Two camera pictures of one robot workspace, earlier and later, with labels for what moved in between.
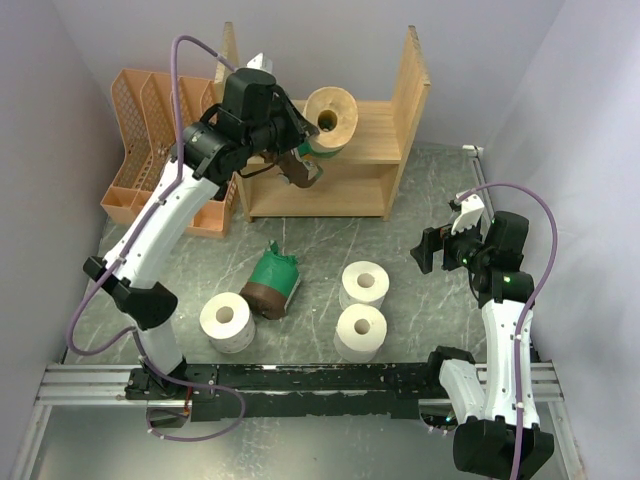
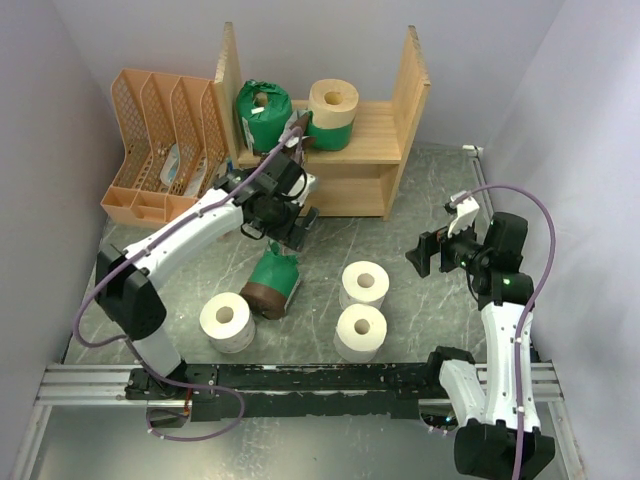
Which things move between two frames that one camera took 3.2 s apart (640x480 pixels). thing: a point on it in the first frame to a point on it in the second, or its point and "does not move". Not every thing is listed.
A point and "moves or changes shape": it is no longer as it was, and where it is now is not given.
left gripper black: [301, 128] to [292, 235]
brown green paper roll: [333, 112] moves or changes shape
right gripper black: [432, 240] does not move
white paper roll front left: [227, 322] does not move
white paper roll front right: [360, 331] does not move
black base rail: [230, 391] does not move
